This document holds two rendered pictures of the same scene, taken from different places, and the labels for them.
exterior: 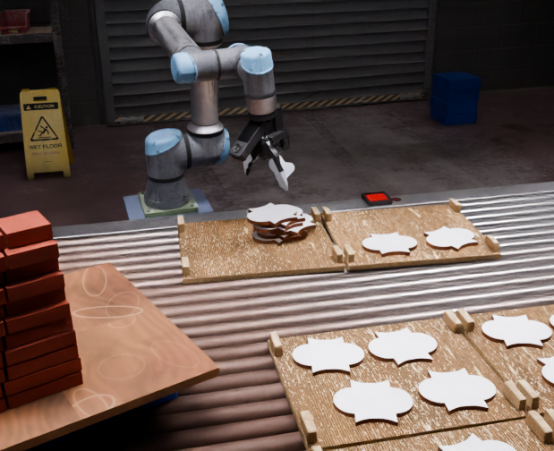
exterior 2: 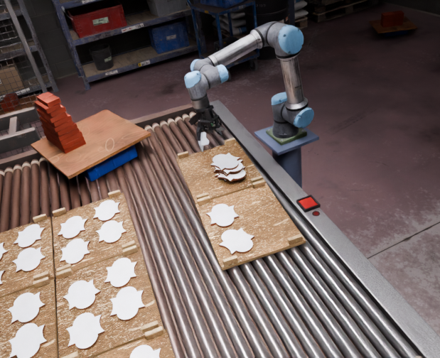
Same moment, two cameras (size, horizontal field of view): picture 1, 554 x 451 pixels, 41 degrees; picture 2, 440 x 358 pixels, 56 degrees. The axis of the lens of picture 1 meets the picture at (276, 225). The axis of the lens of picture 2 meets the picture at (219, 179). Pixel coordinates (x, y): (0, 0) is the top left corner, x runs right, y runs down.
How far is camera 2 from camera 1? 2.41 m
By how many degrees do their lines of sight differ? 74
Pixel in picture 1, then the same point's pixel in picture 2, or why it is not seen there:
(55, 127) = not seen: outside the picture
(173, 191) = (276, 127)
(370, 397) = (74, 225)
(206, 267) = (188, 161)
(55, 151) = not seen: outside the picture
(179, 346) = (82, 165)
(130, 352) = (82, 156)
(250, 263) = (193, 172)
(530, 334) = (115, 277)
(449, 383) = (78, 248)
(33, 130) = not seen: outside the picture
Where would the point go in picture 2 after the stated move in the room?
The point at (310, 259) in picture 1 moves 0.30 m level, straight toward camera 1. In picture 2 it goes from (200, 190) to (138, 200)
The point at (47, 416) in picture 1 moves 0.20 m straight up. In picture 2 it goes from (50, 153) to (35, 121)
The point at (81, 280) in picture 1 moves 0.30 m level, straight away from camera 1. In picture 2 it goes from (134, 132) to (183, 115)
